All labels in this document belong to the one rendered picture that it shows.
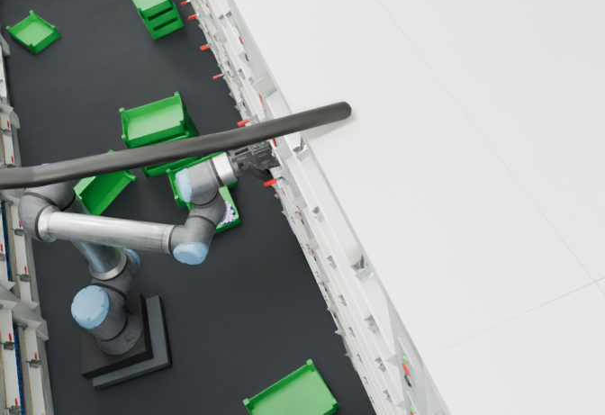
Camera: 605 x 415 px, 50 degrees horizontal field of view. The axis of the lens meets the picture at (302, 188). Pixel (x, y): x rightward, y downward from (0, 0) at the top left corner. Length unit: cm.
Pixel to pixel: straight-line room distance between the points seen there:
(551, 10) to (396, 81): 25
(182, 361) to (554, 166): 220
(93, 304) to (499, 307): 206
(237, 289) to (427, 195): 214
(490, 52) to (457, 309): 39
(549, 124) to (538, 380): 33
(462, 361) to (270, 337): 209
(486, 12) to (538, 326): 49
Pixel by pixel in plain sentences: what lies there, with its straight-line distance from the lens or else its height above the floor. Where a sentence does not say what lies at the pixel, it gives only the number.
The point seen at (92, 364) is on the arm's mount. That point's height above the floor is 12.
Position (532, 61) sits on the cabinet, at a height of 181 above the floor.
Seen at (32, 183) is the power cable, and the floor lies 192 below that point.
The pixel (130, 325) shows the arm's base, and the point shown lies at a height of 20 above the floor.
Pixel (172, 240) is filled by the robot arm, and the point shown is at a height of 95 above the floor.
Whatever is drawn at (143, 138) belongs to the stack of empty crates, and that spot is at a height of 28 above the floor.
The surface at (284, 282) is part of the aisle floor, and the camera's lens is 285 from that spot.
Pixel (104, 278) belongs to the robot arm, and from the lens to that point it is 264.
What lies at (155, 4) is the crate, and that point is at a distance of 413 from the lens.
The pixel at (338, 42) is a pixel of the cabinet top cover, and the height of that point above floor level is 181.
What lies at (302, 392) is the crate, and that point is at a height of 0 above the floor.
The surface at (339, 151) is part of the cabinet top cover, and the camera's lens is 85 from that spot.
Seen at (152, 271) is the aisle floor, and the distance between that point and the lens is 308.
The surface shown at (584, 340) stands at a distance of 73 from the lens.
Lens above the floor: 247
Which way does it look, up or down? 53 degrees down
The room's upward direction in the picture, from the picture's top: 18 degrees counter-clockwise
